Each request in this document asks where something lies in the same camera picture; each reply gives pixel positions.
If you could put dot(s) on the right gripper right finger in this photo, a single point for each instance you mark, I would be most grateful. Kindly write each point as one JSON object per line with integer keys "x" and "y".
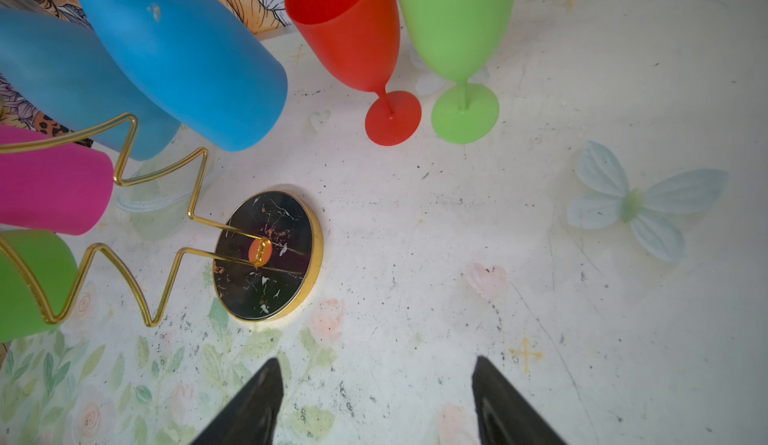
{"x": 504, "y": 415}

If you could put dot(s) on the red wine glass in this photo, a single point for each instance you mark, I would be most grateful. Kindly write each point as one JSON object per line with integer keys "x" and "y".
{"x": 358, "y": 42}

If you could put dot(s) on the left blue wine glass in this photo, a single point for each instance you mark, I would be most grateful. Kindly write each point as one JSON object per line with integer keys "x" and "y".
{"x": 66, "y": 73}

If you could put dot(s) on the gold wire glass rack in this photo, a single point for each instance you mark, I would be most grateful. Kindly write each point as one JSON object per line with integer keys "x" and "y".
{"x": 264, "y": 254}

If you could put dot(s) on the right blue wine glass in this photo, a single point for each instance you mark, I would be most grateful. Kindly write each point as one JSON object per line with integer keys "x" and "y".
{"x": 197, "y": 62}

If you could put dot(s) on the blue wine glass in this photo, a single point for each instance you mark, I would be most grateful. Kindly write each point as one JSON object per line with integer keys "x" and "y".
{"x": 66, "y": 73}
{"x": 197, "y": 62}

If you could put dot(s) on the pink wine glass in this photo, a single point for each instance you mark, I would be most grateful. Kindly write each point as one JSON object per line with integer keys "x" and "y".
{"x": 62, "y": 190}

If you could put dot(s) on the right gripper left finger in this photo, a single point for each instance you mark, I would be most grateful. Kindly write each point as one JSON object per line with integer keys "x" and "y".
{"x": 252, "y": 414}

